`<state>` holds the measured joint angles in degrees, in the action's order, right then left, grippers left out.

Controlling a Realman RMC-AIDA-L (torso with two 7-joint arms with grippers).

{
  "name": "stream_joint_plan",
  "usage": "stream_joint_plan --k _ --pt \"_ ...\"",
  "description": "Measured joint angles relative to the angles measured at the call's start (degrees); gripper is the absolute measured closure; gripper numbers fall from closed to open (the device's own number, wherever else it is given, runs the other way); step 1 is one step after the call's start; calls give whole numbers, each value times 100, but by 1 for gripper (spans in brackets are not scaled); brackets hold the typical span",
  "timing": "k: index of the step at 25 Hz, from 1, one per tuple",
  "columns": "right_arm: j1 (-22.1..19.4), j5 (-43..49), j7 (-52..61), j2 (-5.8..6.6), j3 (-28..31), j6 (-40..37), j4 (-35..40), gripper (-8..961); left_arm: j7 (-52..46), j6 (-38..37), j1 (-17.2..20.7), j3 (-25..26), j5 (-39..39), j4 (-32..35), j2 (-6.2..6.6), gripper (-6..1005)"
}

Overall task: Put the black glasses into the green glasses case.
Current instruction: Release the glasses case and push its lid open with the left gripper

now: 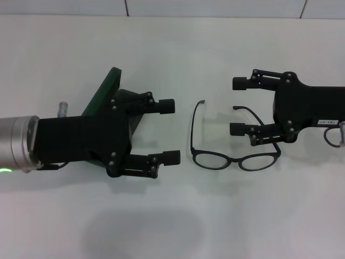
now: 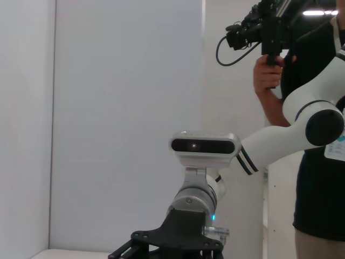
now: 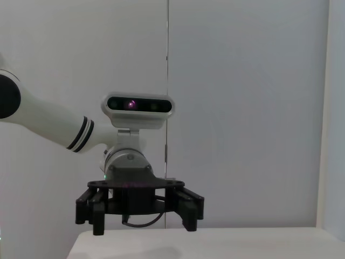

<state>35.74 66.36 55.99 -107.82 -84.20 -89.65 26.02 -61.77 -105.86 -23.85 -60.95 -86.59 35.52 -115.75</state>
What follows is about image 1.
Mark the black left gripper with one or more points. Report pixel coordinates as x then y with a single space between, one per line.
81 137

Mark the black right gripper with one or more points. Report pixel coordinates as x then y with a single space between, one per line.
302 105

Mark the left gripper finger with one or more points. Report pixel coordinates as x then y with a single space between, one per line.
166 106
171 157

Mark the black glasses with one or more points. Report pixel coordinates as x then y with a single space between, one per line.
193 154

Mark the green glasses case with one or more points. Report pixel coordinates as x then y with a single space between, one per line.
106 89

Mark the white label sticker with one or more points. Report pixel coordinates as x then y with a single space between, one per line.
327 122

